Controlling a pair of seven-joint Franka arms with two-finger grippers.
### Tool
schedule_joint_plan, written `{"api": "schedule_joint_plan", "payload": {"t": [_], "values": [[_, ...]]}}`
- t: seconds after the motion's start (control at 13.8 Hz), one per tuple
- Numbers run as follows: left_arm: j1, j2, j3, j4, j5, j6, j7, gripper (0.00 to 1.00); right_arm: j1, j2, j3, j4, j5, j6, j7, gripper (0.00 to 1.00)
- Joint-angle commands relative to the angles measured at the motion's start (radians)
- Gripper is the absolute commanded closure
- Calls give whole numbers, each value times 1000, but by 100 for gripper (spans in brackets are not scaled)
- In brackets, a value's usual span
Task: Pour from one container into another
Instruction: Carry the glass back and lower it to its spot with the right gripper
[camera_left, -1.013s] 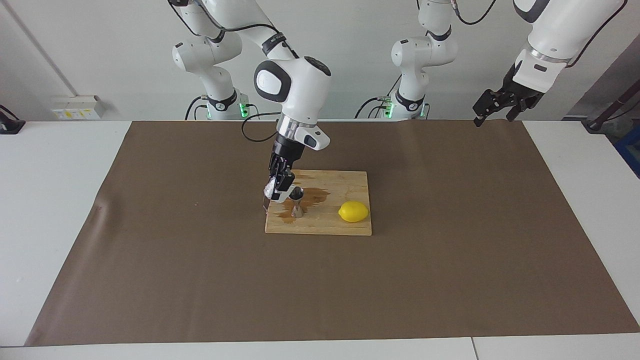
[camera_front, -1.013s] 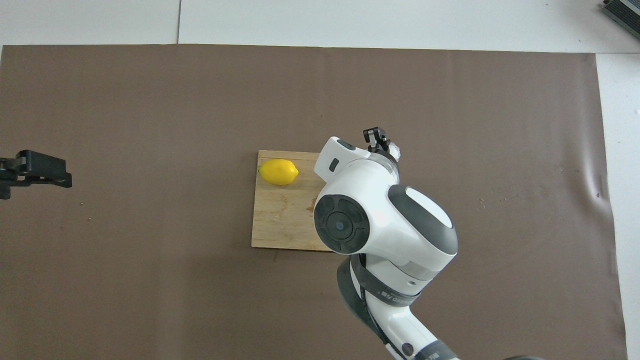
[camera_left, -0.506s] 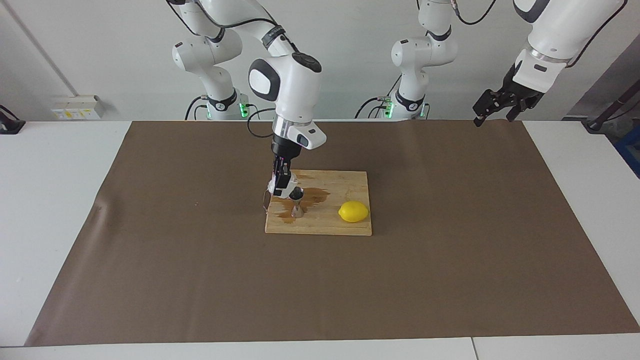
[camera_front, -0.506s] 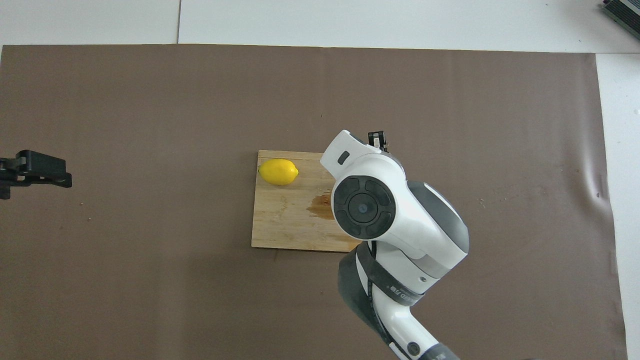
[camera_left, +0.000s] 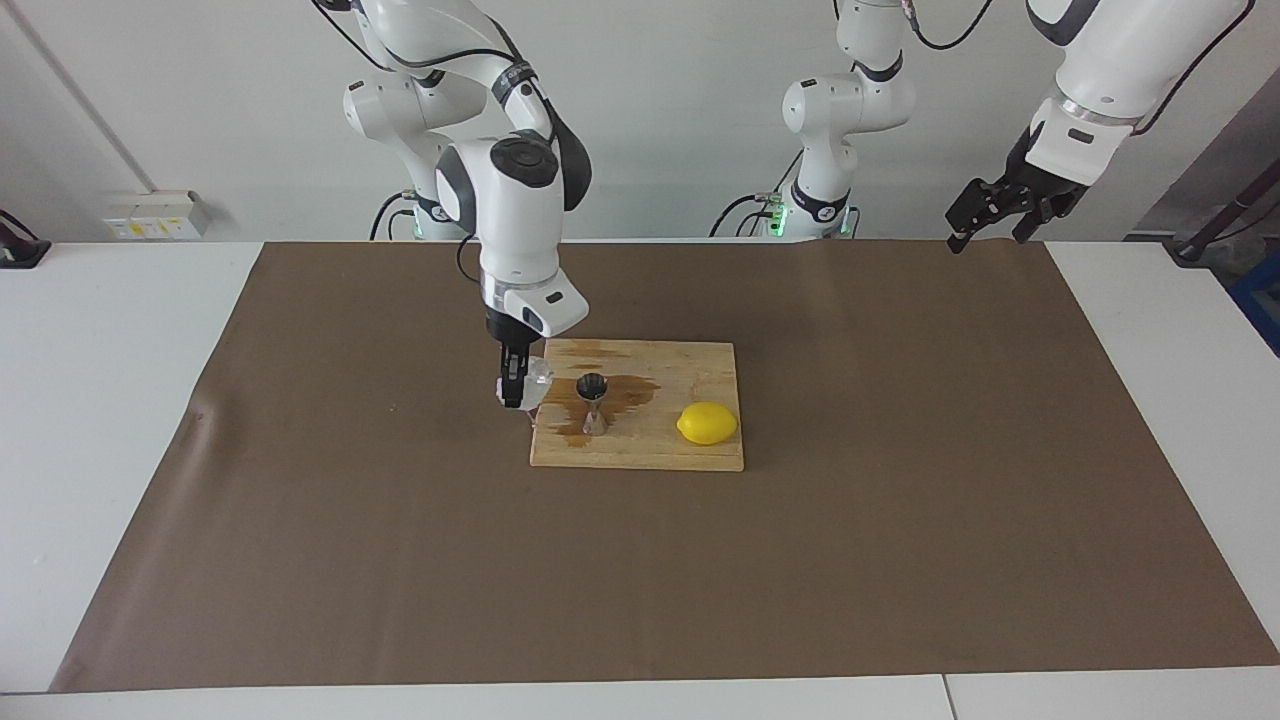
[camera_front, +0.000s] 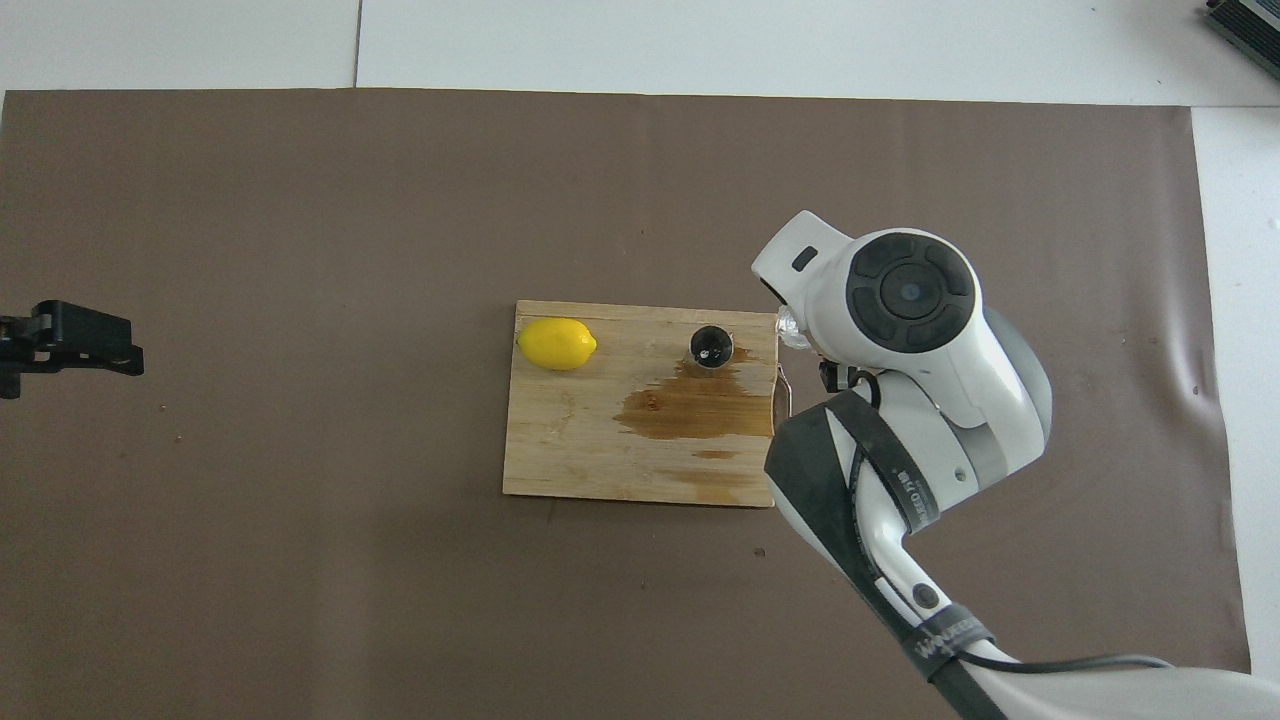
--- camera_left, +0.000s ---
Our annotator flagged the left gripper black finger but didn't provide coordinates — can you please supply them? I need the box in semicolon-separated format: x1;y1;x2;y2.
945;178;1009;254
1012;190;1089;244

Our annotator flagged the clear faceted glass cup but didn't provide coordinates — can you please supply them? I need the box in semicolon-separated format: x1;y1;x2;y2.
515;357;555;413

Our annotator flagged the steel double jigger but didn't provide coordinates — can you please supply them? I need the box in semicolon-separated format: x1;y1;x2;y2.
576;372;611;437

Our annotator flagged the black pole stand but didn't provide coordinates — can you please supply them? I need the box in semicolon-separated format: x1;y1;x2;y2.
1165;155;1280;266

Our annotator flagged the wooden cutting board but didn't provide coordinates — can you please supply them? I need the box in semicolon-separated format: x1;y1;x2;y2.
523;338;746;473

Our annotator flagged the yellow lemon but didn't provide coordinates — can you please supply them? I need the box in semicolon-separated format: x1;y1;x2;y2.
676;401;739;446

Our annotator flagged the blue crate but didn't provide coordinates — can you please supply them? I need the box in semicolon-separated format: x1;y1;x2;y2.
1228;250;1280;356

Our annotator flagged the brown paper table mat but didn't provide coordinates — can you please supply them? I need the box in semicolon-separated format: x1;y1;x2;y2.
50;240;1280;693

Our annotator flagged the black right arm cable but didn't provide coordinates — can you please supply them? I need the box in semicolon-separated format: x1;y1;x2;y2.
310;0;546;286

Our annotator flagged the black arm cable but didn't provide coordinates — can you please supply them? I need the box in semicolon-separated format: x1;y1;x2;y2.
900;0;1259;141
310;0;546;286

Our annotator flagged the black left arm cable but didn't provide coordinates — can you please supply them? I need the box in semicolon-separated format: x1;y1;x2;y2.
900;0;1259;141

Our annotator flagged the black base cable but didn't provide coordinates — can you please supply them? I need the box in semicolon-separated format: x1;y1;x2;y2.
708;195;776;238
370;192;416;241

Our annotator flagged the white wall socket box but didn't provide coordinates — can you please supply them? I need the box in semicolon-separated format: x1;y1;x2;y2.
100;190;211;241

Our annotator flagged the black clamp mount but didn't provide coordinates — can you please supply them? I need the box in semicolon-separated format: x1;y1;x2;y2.
0;210;51;269

